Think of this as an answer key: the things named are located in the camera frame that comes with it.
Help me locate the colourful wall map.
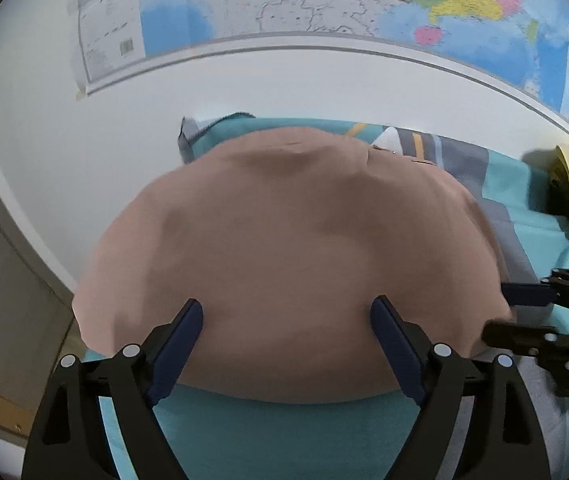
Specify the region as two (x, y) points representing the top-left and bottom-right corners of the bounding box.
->
(69, 0), (569, 127)

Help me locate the pink jacket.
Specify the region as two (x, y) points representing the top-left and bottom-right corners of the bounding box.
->
(73, 128), (513, 403)

